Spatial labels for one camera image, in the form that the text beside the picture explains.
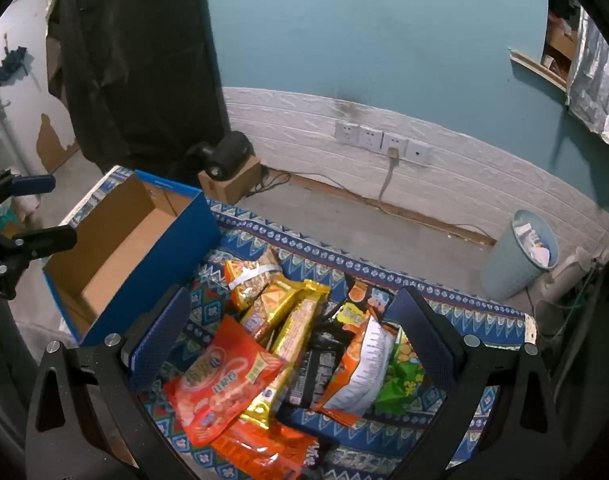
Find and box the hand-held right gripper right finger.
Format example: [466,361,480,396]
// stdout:
[384,286,567,480]

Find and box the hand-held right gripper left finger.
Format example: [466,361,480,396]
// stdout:
[24,284,192,480]

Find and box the blue patterned tablecloth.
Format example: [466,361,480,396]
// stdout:
[59,165,540,480]

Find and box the large red snack packet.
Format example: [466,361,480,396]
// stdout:
[162,315,285,448]

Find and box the wooden window sill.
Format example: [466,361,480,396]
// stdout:
[508,47,570,92]

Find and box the orange peanut snack packet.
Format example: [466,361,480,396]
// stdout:
[224,247,285,311]

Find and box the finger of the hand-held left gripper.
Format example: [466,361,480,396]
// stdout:
[0,170,56,206]
[0,224,78,302]

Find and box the black hanging cloth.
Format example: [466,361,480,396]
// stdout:
[47,0,232,173]

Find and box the black floor cable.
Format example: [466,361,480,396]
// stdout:
[244,169,298,197]

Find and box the silver foil curtain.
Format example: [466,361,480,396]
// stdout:
[567,7,609,153]

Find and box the black snack packet silver print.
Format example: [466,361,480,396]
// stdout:
[277,305,352,411]

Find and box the long gold wafer packet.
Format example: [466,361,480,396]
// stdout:
[239,280,331,427]

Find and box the white wall socket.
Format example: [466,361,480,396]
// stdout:
[334,121,360,145]
[358,126,384,151]
[381,131,409,157]
[404,139,432,166]

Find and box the black round device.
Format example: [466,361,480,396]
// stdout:
[184,131,252,181]

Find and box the green snack packet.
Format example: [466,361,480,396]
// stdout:
[374,327,430,416]

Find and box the white plastic appliance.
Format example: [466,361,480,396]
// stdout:
[534,247,609,338]

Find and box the black snack packet yellow label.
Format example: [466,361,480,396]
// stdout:
[329,277,400,341]

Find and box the white plug cable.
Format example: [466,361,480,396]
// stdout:
[378,146,401,203]

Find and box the light blue trash bin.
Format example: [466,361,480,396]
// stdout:
[479,209,560,302]

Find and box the small cardboard box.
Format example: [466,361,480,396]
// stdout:
[198,155,262,206]

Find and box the blue cardboard box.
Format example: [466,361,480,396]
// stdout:
[42,170,222,348]

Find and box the orange and white snack packet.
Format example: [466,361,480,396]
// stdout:
[317,310,400,416]

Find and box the gold and orange snack packet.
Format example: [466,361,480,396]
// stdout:
[242,280,305,346]

